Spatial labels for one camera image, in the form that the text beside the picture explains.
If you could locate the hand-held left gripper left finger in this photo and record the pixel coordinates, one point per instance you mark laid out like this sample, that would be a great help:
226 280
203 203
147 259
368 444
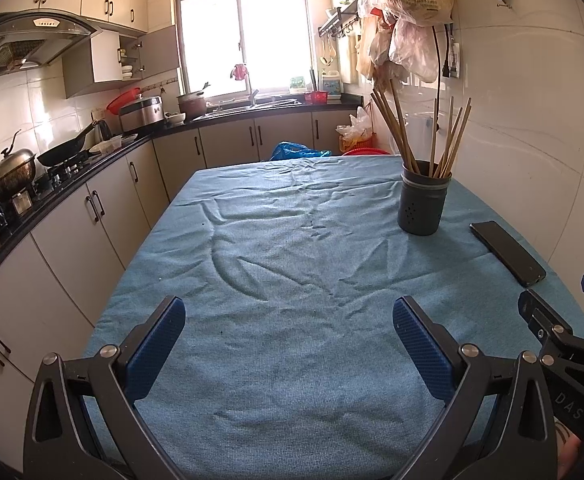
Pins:
154 345

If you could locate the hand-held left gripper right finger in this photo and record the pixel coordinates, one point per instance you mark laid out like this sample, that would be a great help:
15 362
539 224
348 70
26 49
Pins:
422 347

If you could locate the dark grey perforated utensil holder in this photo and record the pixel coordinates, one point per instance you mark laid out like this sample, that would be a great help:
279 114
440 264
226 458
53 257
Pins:
419 205

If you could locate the bunch of wooden chopsticks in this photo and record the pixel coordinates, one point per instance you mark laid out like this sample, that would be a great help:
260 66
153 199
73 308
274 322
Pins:
397 125

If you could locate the person's right hand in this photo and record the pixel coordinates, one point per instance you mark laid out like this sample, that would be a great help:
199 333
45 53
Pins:
568 452

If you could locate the black smartphone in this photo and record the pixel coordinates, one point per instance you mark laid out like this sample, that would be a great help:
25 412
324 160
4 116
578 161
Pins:
507 252

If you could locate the blue terry tablecloth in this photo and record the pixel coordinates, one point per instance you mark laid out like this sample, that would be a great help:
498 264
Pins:
282 270

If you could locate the gas stove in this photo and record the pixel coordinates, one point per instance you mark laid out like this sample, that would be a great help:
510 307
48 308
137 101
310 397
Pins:
64 172

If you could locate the red plastic basin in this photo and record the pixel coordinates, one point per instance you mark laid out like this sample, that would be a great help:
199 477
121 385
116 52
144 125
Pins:
364 151

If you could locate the white dish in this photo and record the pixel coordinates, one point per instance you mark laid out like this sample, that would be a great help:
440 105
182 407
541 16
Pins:
105 145

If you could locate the black wok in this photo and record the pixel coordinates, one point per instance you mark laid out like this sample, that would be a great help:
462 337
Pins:
64 152

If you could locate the steel kettle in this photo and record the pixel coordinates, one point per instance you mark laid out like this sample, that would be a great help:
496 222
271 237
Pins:
102 131

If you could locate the clear glass pitcher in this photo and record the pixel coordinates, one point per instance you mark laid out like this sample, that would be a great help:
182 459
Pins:
422 121

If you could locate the clear bag with yellow contents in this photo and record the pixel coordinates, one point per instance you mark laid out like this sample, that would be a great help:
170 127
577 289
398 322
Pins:
357 132

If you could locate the steel lidded pot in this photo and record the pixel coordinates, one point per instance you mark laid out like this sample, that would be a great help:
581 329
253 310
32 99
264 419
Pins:
14 167

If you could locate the white bowl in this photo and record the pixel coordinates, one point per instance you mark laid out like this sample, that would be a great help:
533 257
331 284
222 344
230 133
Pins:
175 118

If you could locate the steel rice cooker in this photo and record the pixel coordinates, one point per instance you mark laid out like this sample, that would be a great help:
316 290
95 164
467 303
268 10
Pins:
141 112

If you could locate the blue plastic bag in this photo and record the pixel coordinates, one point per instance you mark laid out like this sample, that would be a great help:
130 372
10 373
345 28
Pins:
294 151

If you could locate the brown cooking pot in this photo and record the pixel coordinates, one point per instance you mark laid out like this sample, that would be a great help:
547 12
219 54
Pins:
192 105

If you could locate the red plastic colander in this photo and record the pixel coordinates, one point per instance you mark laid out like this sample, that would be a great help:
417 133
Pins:
119 101

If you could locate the metal faucet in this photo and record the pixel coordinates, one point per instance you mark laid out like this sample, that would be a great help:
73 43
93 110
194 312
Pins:
253 95

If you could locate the small red basket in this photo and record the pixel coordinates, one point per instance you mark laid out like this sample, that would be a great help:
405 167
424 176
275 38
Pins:
316 97

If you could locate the white detergent container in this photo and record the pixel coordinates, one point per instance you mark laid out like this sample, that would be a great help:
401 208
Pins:
331 85

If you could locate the pink cloth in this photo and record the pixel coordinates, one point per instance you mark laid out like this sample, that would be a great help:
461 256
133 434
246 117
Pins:
239 71

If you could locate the green white packet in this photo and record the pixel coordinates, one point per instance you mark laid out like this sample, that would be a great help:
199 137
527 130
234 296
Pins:
298 84

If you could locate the kitchen window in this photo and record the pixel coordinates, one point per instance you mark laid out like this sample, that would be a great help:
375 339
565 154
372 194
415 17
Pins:
262 45

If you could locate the grey range hood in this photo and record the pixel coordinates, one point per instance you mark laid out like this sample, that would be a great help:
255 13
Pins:
31 40

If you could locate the hanging plastic bags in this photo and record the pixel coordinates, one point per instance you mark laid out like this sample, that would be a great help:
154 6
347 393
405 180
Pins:
412 5

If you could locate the white wall outlet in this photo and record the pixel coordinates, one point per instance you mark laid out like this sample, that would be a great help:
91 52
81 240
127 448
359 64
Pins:
452 60

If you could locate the metal wall rack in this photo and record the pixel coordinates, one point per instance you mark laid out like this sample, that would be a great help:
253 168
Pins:
339 15

